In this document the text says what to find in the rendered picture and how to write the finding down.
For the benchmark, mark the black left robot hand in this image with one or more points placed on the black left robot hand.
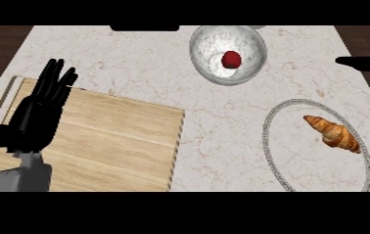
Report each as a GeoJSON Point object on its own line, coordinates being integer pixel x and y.
{"type": "Point", "coordinates": [35, 114]}

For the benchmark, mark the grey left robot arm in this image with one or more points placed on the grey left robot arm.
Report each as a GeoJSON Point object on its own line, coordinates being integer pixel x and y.
{"type": "Point", "coordinates": [26, 176]}

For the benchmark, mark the pale wooden placemat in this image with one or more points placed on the pale wooden placemat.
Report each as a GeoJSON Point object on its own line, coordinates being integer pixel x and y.
{"type": "Point", "coordinates": [115, 140]}

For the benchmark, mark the white speckled bowl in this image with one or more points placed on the white speckled bowl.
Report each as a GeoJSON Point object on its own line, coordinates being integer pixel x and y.
{"type": "Point", "coordinates": [214, 53]}

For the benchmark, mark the clear plate with beaded rim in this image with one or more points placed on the clear plate with beaded rim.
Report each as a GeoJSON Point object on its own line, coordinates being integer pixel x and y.
{"type": "Point", "coordinates": [298, 146]}

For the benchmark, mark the brown croissant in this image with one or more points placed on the brown croissant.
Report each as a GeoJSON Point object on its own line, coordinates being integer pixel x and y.
{"type": "Point", "coordinates": [335, 133]}

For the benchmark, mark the black pointed object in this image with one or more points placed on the black pointed object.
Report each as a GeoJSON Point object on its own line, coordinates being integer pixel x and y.
{"type": "Point", "coordinates": [354, 61]}

